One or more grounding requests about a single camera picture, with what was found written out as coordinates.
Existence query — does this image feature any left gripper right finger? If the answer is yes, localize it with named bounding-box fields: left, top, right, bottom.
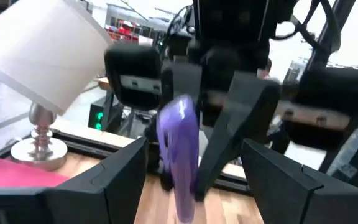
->
left=241, top=138, right=358, bottom=224

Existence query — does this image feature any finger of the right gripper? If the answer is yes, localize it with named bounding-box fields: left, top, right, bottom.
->
left=161, top=62, right=203, bottom=108
left=195, top=71, right=282, bottom=202

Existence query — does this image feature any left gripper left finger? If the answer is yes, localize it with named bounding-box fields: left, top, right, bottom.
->
left=0, top=136, right=149, bottom=224

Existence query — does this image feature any purple highlighter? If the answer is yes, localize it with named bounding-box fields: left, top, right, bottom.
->
left=156, top=94, right=200, bottom=223

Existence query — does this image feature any person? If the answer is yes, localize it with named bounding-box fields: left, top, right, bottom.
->
left=256, top=57, right=282, bottom=83

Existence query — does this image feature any pink plastic bin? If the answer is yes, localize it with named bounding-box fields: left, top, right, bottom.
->
left=0, top=152, right=71, bottom=189

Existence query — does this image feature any red storage rack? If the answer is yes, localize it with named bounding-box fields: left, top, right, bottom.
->
left=104, top=18, right=144, bottom=43

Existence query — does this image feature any white shade table lamp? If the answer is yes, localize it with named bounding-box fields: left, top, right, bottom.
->
left=0, top=0, right=114, bottom=172

